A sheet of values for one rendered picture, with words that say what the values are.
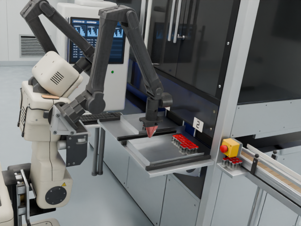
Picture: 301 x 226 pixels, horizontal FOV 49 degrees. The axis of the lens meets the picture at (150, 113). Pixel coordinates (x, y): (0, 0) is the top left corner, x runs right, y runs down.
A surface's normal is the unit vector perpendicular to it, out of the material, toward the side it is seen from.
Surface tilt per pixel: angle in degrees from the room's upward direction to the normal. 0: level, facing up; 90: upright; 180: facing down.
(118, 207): 0
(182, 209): 90
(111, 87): 90
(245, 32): 90
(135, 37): 96
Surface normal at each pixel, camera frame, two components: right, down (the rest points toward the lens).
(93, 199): 0.11, -0.93
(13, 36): 0.49, 0.36
